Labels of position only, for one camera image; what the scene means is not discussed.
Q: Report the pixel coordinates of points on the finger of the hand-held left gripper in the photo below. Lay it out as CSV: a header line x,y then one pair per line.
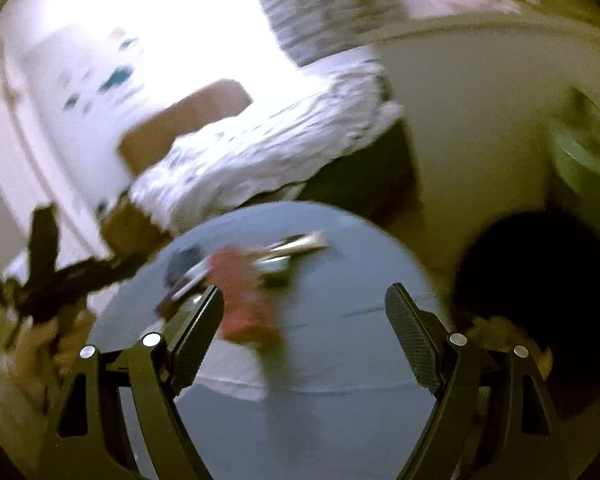
x,y
110,270
42,240

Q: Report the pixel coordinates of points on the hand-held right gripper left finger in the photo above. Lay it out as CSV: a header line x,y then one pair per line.
x,y
197,332

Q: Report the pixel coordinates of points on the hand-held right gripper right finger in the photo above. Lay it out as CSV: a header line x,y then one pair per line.
x,y
410,332

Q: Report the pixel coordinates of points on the red carton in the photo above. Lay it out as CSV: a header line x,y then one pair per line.
x,y
245,300

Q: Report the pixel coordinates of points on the black trash bin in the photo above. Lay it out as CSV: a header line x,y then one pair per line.
x,y
545,270

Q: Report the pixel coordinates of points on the person's left forearm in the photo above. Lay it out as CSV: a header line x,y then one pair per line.
x,y
5,410

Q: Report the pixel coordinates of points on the person's left hand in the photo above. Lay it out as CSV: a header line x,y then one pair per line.
x,y
40,355

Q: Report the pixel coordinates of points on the wooden nightstand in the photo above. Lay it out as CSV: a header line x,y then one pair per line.
x,y
135,230

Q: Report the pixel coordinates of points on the white pen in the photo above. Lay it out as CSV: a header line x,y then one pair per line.
x,y
192,280

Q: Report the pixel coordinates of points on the dark small pouch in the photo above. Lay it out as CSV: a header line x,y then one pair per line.
x,y
182,265

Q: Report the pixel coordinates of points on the white cosmetic tube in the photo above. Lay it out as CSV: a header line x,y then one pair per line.
x,y
297,243

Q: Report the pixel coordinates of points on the brown headboard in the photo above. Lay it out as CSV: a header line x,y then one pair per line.
x,y
180,120

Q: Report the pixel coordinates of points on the bed with white duvet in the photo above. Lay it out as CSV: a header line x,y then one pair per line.
x,y
260,160

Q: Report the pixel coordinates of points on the white cabinet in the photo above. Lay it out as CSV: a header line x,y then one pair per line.
x,y
480,135

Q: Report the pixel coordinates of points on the green plastic bag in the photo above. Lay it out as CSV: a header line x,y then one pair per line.
x,y
585,150

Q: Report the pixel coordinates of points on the patterned curtain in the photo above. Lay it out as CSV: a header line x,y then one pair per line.
x,y
325,10

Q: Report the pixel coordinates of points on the white door frame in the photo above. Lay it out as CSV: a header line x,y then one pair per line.
x,y
20,170

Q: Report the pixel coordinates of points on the wall poster with blue clouds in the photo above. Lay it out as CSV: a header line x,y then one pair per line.
x,y
95,75

